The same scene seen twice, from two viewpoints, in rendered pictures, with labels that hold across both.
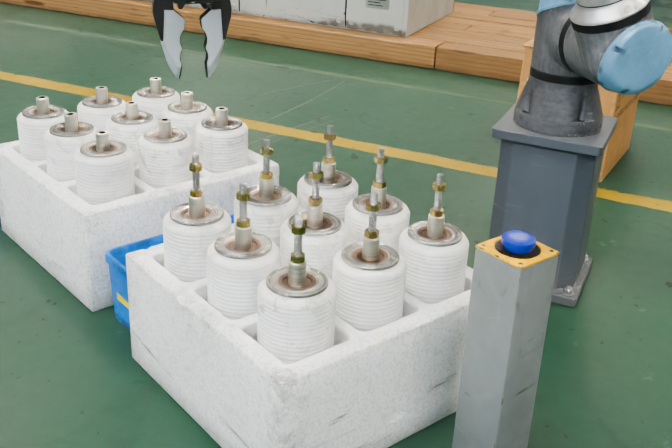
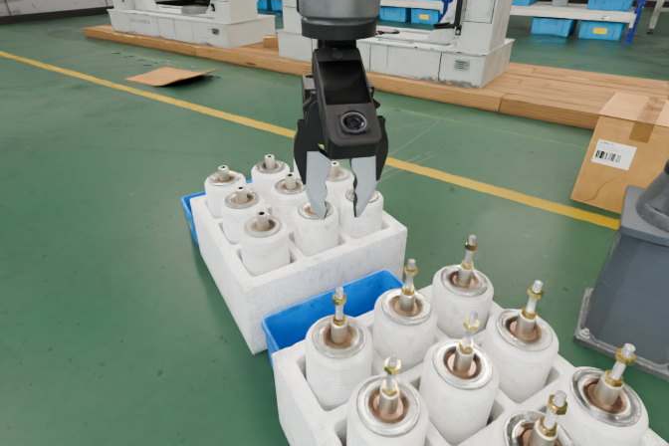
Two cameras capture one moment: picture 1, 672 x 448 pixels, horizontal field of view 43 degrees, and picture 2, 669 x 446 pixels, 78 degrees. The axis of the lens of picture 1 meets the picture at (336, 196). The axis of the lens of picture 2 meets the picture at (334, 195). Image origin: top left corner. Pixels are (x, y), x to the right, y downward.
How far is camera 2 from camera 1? 0.70 m
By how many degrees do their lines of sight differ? 12
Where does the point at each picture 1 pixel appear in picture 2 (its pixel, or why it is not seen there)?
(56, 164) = (229, 229)
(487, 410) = not seen: outside the picture
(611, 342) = not seen: outside the picture
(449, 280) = not seen: outside the picture
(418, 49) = (488, 99)
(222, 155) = (361, 223)
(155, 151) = (306, 226)
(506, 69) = (553, 114)
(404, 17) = (479, 76)
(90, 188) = (251, 260)
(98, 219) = (256, 292)
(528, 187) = (650, 280)
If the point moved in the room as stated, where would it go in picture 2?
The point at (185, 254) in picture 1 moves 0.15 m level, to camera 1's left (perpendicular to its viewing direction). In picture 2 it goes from (326, 382) to (222, 364)
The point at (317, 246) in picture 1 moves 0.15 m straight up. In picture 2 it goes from (468, 403) to (492, 315)
